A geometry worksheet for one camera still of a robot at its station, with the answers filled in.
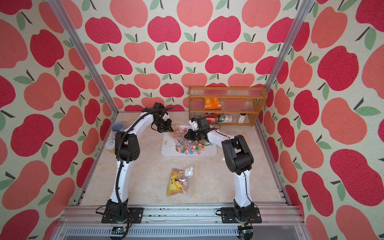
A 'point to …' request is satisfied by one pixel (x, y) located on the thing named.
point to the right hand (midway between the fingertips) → (185, 138)
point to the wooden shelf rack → (225, 105)
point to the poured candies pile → (189, 147)
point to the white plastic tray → (168, 144)
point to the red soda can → (211, 119)
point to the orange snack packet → (211, 103)
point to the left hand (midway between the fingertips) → (174, 132)
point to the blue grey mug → (118, 126)
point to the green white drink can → (224, 118)
